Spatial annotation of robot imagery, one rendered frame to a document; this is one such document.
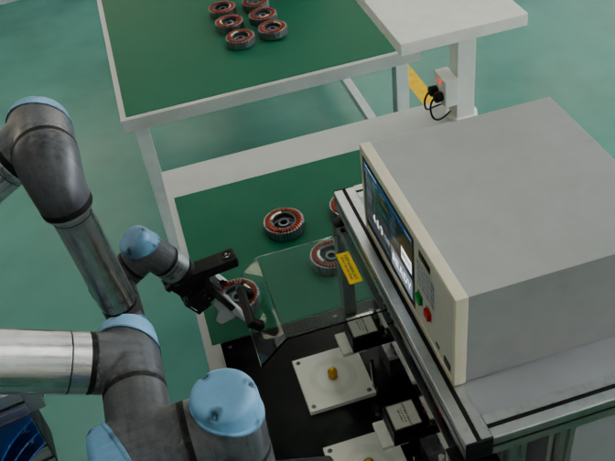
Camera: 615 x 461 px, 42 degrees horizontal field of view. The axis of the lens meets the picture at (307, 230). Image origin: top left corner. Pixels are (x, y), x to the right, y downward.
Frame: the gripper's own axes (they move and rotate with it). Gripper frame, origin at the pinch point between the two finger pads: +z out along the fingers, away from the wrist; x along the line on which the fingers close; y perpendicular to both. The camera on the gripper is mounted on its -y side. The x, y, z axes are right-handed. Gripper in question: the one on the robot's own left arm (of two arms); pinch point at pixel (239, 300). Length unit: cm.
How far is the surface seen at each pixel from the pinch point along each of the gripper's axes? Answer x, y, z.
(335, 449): 46.8, -1.5, 4.2
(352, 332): 31.7, -19.3, -1.5
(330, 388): 32.4, -6.5, 7.1
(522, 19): -20, -99, 13
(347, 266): 27.2, -28.4, -13.0
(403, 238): 45, -41, -28
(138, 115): -107, 2, 6
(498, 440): 77, -32, -16
